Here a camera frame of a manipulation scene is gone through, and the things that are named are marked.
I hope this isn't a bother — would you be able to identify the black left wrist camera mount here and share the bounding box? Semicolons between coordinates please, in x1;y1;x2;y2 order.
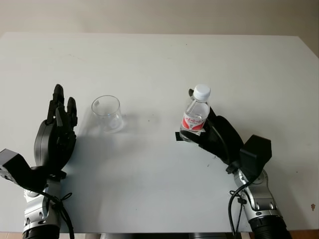
0;148;48;193

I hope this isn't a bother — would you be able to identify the black robot body base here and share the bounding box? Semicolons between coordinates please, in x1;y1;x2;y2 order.
99;233;251;239

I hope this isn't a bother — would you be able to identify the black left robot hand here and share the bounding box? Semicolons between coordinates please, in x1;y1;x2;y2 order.
33;84;79;179

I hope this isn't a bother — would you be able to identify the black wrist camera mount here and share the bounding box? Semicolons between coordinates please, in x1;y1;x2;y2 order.
0;148;48;193
238;134;272;183

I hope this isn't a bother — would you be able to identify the clear plastic water bottle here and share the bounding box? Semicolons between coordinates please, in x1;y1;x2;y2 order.
179;84;212;142

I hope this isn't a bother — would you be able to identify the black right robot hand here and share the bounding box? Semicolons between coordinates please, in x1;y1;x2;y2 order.
178;88;245;174

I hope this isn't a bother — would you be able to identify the clear glass cup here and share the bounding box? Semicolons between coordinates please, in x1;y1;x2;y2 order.
91;95;124;134

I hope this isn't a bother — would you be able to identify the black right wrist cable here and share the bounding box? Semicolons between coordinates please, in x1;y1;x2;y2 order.
227;181;253;239

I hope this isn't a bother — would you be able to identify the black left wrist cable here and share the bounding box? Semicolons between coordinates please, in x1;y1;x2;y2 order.
32;189;75;239

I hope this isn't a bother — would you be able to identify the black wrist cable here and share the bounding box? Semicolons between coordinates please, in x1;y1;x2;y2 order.
227;181;253;239
32;189;75;239

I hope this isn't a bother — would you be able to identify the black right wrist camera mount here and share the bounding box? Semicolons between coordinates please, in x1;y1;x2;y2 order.
238;134;272;183

